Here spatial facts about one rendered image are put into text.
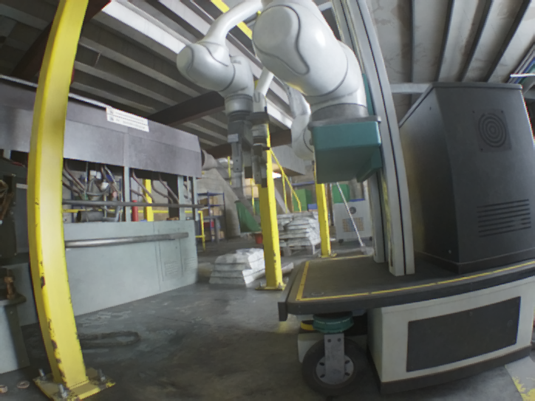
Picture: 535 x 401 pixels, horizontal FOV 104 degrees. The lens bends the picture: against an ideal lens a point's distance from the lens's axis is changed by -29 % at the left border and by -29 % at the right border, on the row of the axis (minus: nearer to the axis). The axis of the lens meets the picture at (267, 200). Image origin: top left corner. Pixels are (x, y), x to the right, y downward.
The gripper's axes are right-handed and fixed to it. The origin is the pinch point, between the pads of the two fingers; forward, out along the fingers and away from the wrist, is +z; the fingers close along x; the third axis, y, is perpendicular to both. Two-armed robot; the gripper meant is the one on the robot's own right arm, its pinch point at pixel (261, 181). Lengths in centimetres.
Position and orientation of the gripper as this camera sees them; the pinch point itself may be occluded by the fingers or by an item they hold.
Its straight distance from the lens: 116.5
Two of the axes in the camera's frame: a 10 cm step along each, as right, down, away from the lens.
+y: 9.8, -1.0, -1.6
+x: 1.7, 0.6, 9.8
